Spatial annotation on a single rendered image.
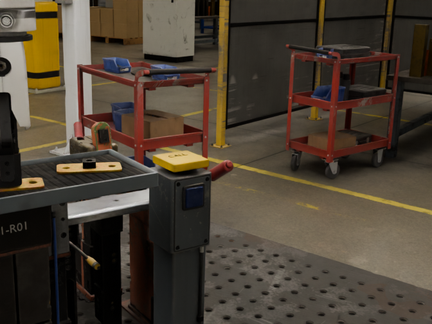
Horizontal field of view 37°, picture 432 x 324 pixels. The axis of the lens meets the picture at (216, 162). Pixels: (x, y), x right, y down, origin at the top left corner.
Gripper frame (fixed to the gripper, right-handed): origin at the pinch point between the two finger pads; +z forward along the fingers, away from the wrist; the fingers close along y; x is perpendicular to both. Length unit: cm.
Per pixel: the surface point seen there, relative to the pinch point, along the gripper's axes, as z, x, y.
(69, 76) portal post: 55, -65, 439
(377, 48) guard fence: 53, -459, 600
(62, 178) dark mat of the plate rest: 2.5, -6.6, 1.7
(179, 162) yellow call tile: 2.6, -23.1, 5.1
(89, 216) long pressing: 18.7, -14.2, 30.0
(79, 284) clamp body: 47, -16, 61
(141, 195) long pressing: 18.6, -25.7, 38.0
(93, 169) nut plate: 2.3, -10.9, 3.7
